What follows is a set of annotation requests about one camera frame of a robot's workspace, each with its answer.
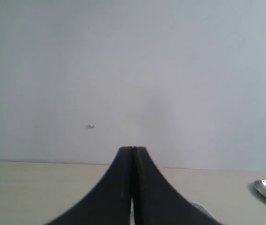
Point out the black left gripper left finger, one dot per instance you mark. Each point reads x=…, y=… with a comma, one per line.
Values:
x=109, y=202

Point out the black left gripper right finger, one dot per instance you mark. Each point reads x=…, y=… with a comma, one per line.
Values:
x=155, y=201

